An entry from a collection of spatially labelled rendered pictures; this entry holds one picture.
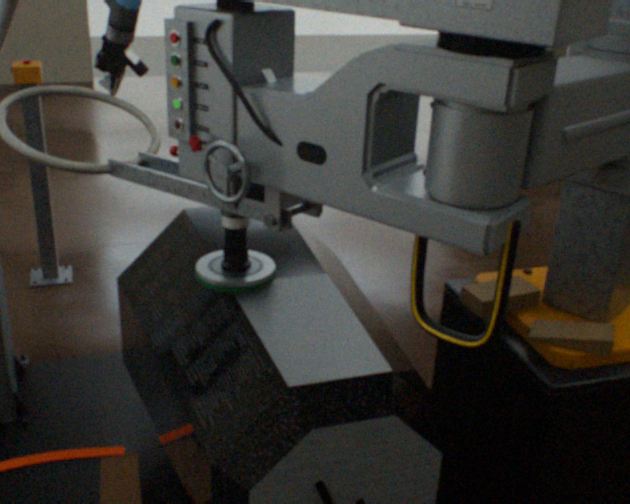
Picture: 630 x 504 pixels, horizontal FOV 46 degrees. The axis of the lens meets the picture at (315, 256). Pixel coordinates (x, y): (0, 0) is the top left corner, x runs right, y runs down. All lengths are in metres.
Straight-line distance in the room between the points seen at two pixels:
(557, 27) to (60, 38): 7.64
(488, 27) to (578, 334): 0.93
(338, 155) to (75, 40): 7.21
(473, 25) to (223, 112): 0.67
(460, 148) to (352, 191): 0.27
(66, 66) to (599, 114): 7.44
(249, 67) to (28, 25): 6.95
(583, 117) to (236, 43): 0.76
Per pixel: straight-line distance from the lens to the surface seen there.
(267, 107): 1.68
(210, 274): 1.99
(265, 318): 1.87
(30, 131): 3.77
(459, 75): 1.40
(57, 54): 8.68
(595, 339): 1.98
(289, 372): 1.67
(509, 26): 1.32
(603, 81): 1.70
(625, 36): 1.90
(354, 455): 1.68
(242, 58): 1.74
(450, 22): 1.37
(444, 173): 1.45
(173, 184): 2.04
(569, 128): 1.61
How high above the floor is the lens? 1.74
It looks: 24 degrees down
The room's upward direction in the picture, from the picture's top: 3 degrees clockwise
